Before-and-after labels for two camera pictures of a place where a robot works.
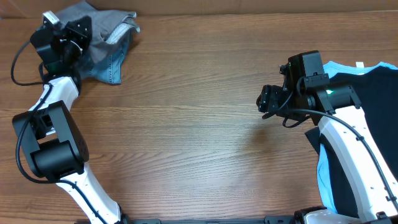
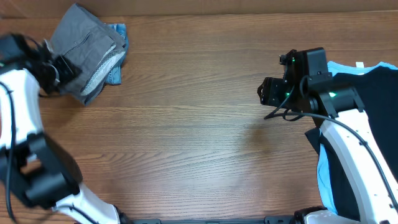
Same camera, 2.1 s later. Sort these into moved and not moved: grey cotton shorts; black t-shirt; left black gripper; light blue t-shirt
Moved: left black gripper; grey cotton shorts
Not moved: black t-shirt; light blue t-shirt
